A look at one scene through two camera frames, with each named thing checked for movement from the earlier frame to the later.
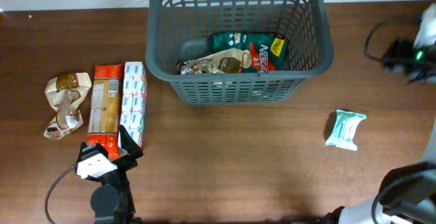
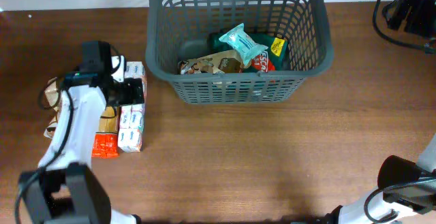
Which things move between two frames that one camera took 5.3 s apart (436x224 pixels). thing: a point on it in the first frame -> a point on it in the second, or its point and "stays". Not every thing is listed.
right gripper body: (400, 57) -> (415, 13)
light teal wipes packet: (343, 135) -> (247, 48)
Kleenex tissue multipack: (133, 110) stays
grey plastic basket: (184, 14) stays
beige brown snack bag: (227, 60) stays
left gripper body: (118, 176) -> (128, 91)
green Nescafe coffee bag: (269, 52) stays
